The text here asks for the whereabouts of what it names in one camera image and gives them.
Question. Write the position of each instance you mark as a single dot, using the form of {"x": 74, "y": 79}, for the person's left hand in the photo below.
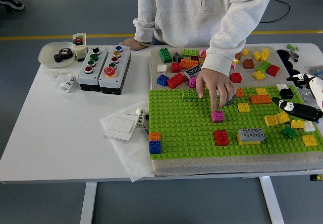
{"x": 217, "y": 80}

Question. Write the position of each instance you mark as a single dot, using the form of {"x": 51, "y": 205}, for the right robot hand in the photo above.
{"x": 318, "y": 90}

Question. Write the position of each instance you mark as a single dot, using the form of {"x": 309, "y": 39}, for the person's right hand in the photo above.
{"x": 133, "y": 43}

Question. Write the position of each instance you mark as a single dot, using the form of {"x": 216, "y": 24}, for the dark grey slope brick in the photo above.
{"x": 230, "y": 101}

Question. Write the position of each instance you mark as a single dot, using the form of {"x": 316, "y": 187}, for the dark green brick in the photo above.
{"x": 289, "y": 132}
{"x": 165, "y": 55}

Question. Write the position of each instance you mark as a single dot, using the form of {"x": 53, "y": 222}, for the light grey long brick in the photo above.
{"x": 251, "y": 134}

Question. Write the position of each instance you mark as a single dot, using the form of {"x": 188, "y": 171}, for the person's right forearm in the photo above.
{"x": 143, "y": 29}

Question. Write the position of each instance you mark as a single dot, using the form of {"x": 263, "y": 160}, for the person's left forearm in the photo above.
{"x": 227, "y": 45}

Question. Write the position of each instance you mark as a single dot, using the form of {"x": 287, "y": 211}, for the pink small brick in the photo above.
{"x": 233, "y": 65}

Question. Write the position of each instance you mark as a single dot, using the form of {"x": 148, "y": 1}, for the yellow small brick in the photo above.
{"x": 297, "y": 124}
{"x": 245, "y": 52}
{"x": 201, "y": 62}
{"x": 236, "y": 60}

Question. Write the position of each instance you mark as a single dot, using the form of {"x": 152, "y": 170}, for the magenta brick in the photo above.
{"x": 192, "y": 82}
{"x": 218, "y": 116}

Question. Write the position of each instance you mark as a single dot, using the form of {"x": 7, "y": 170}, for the grey brick with dark studs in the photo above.
{"x": 191, "y": 71}

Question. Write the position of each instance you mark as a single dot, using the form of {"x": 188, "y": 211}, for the lime green long brick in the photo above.
{"x": 190, "y": 52}
{"x": 189, "y": 94}

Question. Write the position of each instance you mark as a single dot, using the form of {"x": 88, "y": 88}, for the maroon brick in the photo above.
{"x": 194, "y": 58}

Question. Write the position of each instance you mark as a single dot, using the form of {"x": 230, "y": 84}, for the black brick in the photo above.
{"x": 286, "y": 94}

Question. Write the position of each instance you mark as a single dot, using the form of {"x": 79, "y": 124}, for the orange long brick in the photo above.
{"x": 189, "y": 63}
{"x": 260, "y": 99}

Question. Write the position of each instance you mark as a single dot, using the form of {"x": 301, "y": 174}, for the brown brick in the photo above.
{"x": 248, "y": 63}
{"x": 238, "y": 55}

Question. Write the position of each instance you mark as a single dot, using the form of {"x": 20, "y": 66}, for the white small brick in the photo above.
{"x": 162, "y": 68}

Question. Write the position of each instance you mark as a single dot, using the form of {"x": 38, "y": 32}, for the red long brick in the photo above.
{"x": 176, "y": 80}

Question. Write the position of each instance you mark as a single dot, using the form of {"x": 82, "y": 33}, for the red small brick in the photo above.
{"x": 175, "y": 67}

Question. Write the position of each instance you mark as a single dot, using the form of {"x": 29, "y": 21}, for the dark grey small brick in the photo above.
{"x": 177, "y": 56}

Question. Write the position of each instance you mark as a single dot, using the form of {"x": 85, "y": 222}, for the blue brick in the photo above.
{"x": 155, "y": 147}
{"x": 162, "y": 79}

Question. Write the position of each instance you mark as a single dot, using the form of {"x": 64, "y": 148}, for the yellow flat brick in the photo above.
{"x": 271, "y": 120}

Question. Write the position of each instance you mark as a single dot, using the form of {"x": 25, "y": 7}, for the yellow curved brick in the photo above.
{"x": 248, "y": 142}

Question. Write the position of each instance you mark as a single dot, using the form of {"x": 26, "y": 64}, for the clear plastic bag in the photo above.
{"x": 306, "y": 94}

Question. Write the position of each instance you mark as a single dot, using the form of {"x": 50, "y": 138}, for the grey emergency-stop control box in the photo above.
{"x": 122, "y": 67}

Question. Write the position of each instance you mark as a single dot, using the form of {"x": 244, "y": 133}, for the black round disc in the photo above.
{"x": 283, "y": 53}
{"x": 294, "y": 72}
{"x": 289, "y": 65}

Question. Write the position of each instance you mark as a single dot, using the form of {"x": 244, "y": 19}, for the grey four-button control box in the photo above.
{"x": 101, "y": 65}

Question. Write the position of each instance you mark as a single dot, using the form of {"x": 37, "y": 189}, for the grey metal clip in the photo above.
{"x": 294, "y": 55}

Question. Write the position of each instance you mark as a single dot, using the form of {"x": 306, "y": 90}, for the green plastic tool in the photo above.
{"x": 290, "y": 47}

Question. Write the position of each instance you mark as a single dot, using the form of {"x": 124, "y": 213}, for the green studded baseplate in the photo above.
{"x": 181, "y": 123}

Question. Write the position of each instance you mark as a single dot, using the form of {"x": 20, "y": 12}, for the black metal gear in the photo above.
{"x": 58, "y": 57}
{"x": 66, "y": 52}

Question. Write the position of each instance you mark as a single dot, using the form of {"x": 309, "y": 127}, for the white printed tube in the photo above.
{"x": 140, "y": 116}

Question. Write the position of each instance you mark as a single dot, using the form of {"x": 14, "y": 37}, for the white pipe tee fitting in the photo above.
{"x": 66, "y": 82}

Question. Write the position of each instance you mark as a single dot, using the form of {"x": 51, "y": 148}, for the white plastic bowl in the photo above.
{"x": 48, "y": 55}

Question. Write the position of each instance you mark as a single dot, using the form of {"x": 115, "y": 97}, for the black yellow labelled object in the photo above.
{"x": 316, "y": 177}

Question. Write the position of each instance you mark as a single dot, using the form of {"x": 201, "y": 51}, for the white table leg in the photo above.
{"x": 271, "y": 201}
{"x": 88, "y": 203}

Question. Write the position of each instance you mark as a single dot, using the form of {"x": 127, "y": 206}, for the cream switch box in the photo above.
{"x": 80, "y": 51}

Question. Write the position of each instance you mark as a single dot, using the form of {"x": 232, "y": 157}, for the white wall switch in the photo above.
{"x": 121, "y": 125}

